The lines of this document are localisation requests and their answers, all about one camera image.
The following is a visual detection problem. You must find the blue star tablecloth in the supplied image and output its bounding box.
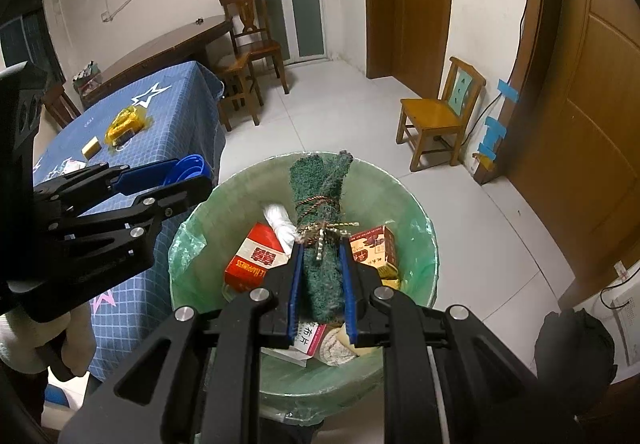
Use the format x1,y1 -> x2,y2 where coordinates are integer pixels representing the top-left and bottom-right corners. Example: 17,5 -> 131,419
30,60 -> 227,382

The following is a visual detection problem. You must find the dark window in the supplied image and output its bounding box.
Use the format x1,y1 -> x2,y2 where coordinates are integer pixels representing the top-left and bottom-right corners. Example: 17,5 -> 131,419
0,0 -> 58,70

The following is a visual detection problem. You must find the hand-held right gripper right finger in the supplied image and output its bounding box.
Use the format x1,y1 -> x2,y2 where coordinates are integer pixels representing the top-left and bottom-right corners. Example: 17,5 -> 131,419
337,243 -> 586,444

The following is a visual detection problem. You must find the small wooden chair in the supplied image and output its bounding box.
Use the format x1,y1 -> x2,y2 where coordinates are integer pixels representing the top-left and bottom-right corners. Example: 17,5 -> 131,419
396,56 -> 487,171

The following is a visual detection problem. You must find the white appliance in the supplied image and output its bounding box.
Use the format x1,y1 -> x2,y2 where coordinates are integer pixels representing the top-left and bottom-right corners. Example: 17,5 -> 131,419
575,261 -> 640,385

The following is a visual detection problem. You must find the person's left hand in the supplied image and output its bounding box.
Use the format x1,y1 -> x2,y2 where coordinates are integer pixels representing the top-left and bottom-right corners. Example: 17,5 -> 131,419
0,294 -> 93,377

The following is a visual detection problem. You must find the blue plastic cap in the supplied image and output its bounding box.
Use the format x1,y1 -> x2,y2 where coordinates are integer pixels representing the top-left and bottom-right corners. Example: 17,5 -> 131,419
162,154 -> 213,187

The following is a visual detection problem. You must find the wooden dining chair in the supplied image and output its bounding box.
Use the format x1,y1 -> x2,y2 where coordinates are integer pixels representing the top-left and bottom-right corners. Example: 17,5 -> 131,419
216,0 -> 291,96
214,52 -> 264,132
42,83 -> 82,130

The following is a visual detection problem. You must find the black cloth bag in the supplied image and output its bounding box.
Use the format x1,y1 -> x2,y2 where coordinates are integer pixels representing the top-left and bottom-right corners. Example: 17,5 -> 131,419
535,309 -> 617,417

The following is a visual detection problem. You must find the large brown wooden door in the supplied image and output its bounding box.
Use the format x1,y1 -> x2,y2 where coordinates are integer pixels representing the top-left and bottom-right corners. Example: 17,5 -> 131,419
500,0 -> 640,310

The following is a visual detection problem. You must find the green-lined trash bin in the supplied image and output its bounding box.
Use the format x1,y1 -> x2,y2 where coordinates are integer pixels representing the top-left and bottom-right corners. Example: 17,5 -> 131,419
169,151 -> 440,427

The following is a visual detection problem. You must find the dark bin with red band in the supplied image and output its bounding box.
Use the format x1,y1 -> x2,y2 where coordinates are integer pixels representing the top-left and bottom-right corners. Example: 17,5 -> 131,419
72,60 -> 103,95

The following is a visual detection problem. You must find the orange carton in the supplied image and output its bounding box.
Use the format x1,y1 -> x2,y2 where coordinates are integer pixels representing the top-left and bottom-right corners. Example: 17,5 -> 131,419
348,224 -> 399,277

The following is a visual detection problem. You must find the yellow plastic bag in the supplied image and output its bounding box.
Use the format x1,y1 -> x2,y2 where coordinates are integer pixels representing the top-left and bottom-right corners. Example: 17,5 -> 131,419
104,107 -> 151,147

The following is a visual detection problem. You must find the white plastic wrap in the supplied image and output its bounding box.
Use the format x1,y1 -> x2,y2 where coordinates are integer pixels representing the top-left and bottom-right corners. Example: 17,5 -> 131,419
262,203 -> 298,255

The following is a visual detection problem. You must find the green scouring pad bundle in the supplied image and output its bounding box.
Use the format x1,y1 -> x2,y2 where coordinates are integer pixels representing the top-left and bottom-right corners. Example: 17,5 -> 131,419
289,150 -> 360,325

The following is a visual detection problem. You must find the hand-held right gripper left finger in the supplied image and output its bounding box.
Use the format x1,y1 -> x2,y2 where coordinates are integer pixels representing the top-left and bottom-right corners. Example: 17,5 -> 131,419
57,243 -> 306,444

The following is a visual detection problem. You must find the dark wooden dining table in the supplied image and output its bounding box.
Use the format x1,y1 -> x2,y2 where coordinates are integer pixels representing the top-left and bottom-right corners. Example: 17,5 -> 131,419
80,14 -> 233,108

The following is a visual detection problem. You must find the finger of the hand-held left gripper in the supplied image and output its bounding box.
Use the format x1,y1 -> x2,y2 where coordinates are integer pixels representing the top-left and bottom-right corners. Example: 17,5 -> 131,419
32,159 -> 176,217
47,174 -> 213,245

